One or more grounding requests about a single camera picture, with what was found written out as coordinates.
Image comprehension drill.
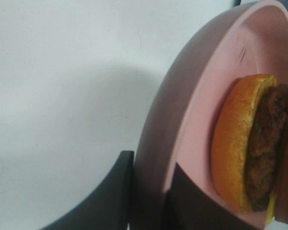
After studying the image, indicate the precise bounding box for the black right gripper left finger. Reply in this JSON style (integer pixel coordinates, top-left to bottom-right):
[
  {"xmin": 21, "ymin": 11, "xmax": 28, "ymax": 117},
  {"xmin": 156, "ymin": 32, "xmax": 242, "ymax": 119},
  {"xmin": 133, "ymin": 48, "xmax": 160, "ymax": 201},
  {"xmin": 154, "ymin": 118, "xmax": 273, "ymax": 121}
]
[{"xmin": 43, "ymin": 150, "xmax": 134, "ymax": 230}]

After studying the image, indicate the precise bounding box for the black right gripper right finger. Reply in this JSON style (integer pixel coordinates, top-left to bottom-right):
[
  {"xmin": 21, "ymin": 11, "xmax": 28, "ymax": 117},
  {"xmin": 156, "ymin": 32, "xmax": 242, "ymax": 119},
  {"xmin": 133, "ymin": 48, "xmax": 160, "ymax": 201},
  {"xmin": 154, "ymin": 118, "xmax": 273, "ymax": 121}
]
[{"xmin": 163, "ymin": 164, "xmax": 254, "ymax": 230}]

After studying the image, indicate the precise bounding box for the burger with lettuce and cheese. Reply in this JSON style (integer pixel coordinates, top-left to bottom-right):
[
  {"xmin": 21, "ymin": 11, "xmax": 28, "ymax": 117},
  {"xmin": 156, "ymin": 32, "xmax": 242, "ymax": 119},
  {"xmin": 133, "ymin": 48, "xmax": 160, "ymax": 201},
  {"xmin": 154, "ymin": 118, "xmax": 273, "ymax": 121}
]
[{"xmin": 210, "ymin": 74, "xmax": 288, "ymax": 223}]

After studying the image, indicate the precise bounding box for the pink round plate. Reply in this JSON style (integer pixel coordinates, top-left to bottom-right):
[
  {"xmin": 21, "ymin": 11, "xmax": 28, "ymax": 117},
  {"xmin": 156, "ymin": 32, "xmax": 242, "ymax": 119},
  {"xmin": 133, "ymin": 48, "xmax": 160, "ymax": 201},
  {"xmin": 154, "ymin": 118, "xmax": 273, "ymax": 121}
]
[{"xmin": 130, "ymin": 2, "xmax": 288, "ymax": 230}]

